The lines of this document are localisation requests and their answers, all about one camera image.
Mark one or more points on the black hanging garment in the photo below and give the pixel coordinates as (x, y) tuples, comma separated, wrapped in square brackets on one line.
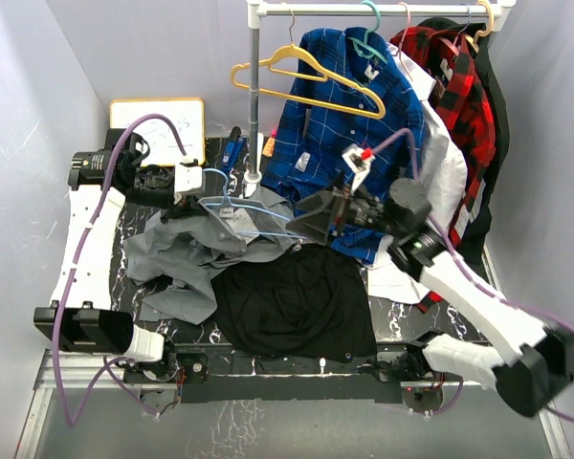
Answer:
[(469, 101)]

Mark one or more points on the red black plaid shirt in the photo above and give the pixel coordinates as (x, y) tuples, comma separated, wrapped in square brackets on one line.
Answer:
[(465, 116)]

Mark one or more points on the pink hanger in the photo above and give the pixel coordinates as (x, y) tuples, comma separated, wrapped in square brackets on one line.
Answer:
[(404, 66)]

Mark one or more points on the blue plaid shirt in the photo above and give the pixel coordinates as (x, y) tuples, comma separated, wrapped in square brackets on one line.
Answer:
[(310, 140)]

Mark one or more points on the blue stapler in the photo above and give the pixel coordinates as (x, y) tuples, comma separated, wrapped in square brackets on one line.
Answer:
[(232, 150)]

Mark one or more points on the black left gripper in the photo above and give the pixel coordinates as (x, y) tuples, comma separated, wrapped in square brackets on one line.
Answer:
[(187, 207)]

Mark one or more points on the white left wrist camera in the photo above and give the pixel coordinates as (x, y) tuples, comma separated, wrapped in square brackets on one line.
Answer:
[(189, 180)]

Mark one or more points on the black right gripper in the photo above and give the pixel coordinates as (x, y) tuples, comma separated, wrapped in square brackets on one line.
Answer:
[(322, 207)]

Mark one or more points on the yellow framed whiteboard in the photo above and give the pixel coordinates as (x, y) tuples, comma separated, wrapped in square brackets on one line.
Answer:
[(186, 114)]

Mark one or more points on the grey shirt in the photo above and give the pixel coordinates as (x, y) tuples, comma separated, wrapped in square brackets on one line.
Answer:
[(194, 250)]

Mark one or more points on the white paper price tag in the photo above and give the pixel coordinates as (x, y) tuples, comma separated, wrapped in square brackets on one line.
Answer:
[(241, 222)]

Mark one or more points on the black shirt on table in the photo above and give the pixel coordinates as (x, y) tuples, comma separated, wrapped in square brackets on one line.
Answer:
[(309, 303)]

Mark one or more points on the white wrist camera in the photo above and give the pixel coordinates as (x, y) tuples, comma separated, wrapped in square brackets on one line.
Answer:
[(189, 180), (359, 160)]

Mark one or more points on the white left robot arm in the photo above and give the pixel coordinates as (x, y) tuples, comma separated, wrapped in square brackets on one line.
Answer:
[(80, 317)]

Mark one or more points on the white woven size label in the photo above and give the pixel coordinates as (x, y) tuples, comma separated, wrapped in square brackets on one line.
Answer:
[(226, 212)]

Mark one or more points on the orange small object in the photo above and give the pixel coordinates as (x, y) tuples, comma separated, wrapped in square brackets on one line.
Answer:
[(268, 148)]

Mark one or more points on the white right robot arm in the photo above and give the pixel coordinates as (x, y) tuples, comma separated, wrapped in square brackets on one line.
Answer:
[(526, 361)]

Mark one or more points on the metal clothes rack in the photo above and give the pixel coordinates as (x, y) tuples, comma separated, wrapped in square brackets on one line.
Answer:
[(496, 12)]

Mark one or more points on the teal plastic hanger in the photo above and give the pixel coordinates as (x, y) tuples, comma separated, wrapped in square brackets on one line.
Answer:
[(376, 59)]

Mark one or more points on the yellow plastic hanger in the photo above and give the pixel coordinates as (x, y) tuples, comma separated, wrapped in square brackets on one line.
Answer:
[(296, 61)]

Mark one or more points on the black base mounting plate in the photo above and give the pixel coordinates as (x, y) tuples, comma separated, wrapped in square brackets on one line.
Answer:
[(219, 373)]

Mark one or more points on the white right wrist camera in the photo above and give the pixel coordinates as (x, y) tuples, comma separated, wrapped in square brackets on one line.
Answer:
[(359, 160)]

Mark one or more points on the white shirt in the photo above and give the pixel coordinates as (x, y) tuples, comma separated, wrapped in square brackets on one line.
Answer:
[(443, 173)]

